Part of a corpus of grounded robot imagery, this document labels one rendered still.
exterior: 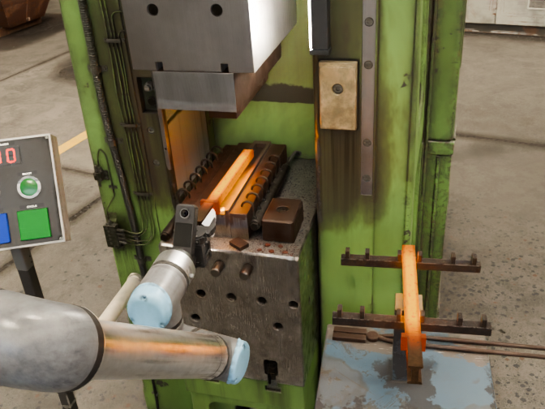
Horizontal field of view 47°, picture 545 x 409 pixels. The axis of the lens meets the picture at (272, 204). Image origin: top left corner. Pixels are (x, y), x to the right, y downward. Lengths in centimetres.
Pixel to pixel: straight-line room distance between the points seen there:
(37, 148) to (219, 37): 57
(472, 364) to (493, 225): 193
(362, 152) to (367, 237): 25
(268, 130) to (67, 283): 157
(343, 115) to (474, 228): 198
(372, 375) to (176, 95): 81
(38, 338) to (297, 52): 130
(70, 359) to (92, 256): 256
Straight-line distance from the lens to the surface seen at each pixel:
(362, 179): 166
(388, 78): 155
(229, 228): 166
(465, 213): 356
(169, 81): 153
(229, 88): 148
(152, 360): 103
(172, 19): 148
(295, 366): 182
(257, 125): 204
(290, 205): 167
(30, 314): 85
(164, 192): 186
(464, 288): 302
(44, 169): 172
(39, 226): 171
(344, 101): 155
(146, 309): 129
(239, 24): 142
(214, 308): 176
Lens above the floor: 183
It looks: 30 degrees down
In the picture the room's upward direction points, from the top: 4 degrees counter-clockwise
